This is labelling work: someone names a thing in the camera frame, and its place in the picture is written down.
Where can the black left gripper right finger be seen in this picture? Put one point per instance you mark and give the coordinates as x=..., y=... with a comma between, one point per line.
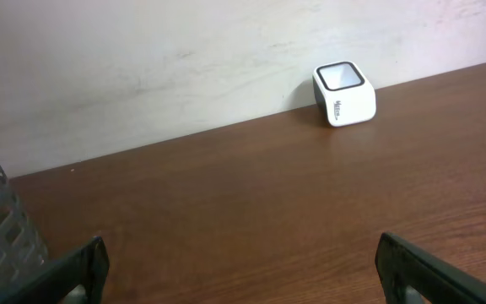
x=409, y=274

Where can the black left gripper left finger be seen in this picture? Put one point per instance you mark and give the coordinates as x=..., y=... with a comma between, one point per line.
x=87, y=266

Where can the white barcode scanner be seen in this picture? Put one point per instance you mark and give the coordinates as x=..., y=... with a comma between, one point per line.
x=343, y=94

